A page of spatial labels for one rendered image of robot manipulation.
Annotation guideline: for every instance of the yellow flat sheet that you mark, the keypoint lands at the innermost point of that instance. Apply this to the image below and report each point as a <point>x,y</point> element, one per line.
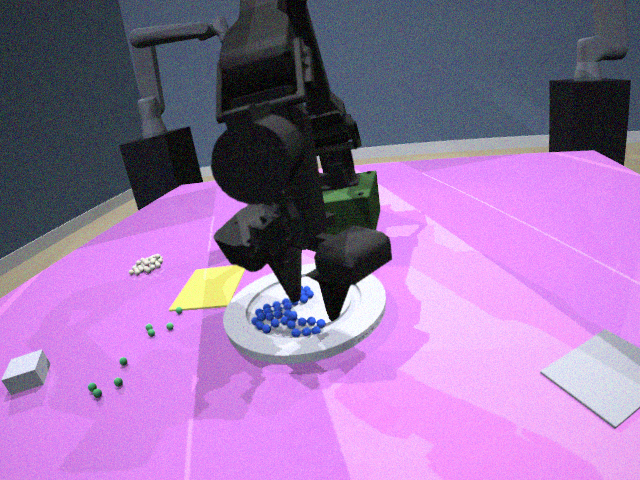
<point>209,288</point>

